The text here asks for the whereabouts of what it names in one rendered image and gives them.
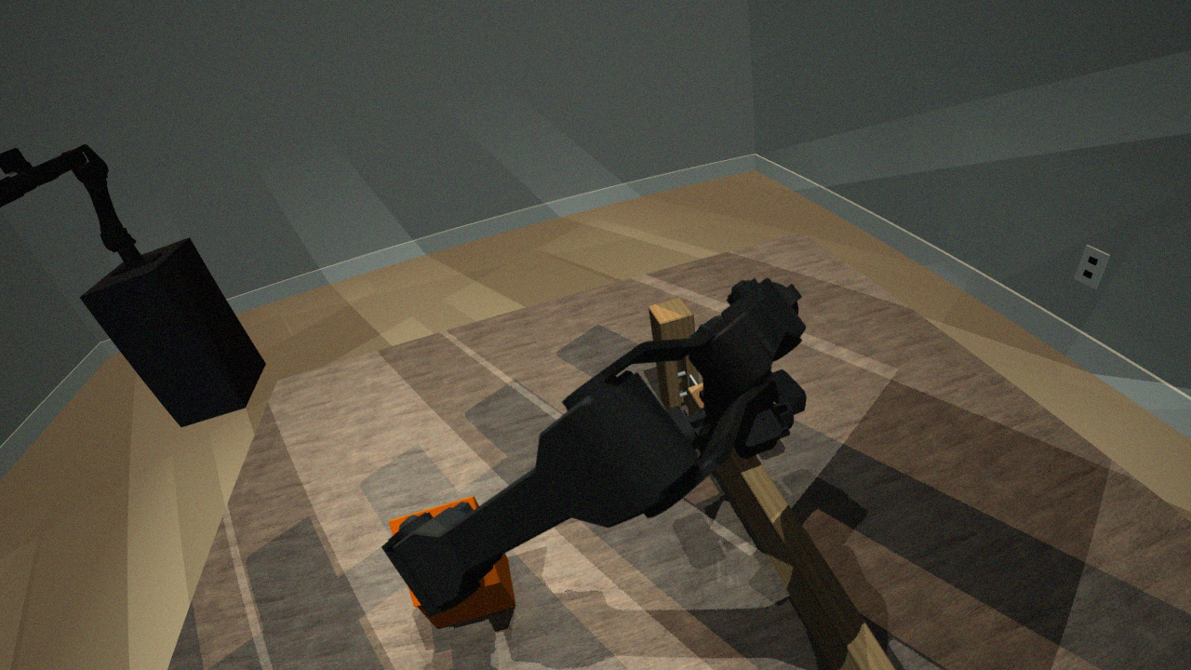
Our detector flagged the wooden post with slot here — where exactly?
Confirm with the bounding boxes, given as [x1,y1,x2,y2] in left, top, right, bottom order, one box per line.
[649,298,699,409]

